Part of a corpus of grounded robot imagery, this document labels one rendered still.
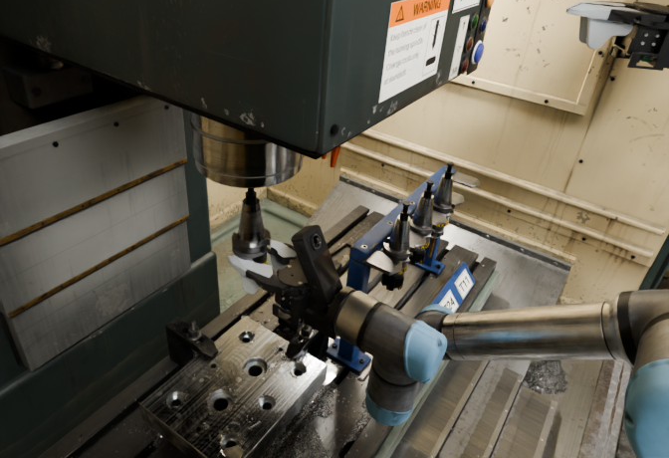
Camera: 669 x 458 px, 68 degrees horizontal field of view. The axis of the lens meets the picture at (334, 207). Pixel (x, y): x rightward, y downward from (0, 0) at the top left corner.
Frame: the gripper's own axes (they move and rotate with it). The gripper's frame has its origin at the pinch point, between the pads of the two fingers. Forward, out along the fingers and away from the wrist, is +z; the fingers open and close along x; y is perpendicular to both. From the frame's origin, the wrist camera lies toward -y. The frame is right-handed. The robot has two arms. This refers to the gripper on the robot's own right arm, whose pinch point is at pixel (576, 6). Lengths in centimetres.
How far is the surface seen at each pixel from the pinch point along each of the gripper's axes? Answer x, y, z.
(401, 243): 1, 46, 19
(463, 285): 27, 77, -4
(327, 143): -34.8, 9.5, 33.4
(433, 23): -16.2, 1.0, 22.5
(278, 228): 94, 113, 58
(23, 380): -13, 84, 97
